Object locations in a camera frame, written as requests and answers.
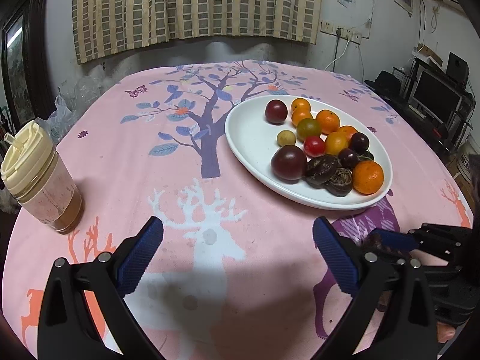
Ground black computer monitor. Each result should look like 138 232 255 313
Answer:
408 67 462 125

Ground clear plastic bag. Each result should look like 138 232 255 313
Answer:
35 95 78 145

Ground orange fruit table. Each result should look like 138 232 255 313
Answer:
316 110 340 136
291 108 312 127

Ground white wall power strip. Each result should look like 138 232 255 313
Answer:
320 19 363 45

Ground cream lidded drink cup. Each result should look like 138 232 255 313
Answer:
1 120 84 234

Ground small yellow fruit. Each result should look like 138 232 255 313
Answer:
277 130 296 147

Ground yellow-orange fruit table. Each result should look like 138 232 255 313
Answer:
325 131 349 156

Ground wrinkled passion fruit middle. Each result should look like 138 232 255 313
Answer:
324 167 353 197

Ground small orange far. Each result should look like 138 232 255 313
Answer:
290 97 311 113

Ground red cherry tomato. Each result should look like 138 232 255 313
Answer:
304 136 326 158

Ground large orange mandarin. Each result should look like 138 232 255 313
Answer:
352 160 384 195

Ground beige checked curtain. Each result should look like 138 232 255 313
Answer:
72 0 321 64

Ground white power cable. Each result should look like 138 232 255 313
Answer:
323 37 353 73

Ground white oval plate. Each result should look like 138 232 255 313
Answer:
224 95 393 211

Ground pink printed tablecloth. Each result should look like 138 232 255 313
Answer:
2 61 473 359

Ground orange mandarin on table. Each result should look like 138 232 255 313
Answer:
337 125 358 141

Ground dark purple plum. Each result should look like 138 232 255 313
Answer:
271 145 308 182

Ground green-orange tomato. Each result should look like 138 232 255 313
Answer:
296 118 321 141

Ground person's right hand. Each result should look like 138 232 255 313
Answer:
437 322 456 344

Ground wrinkled passion fruit table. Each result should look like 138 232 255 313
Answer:
360 232 392 259

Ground wrinkled passion fruit left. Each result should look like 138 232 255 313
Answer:
304 154 339 188

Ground wrinkled dark passion fruit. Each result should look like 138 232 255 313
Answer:
357 150 374 162

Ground dark framed mirror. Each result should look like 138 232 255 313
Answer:
1 0 55 128

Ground dark cherry with stem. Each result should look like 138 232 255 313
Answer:
349 132 369 155

